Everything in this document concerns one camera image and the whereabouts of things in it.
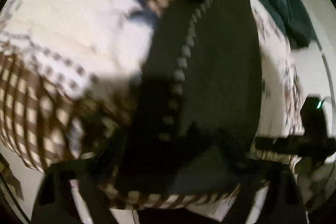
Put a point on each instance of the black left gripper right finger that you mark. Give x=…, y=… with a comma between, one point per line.
x=283, y=202

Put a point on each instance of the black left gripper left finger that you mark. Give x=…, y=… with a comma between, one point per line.
x=54, y=202

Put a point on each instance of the black striped small garment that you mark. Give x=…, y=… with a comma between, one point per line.
x=183, y=136

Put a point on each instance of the white floral bed sheet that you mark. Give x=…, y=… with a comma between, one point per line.
x=59, y=58

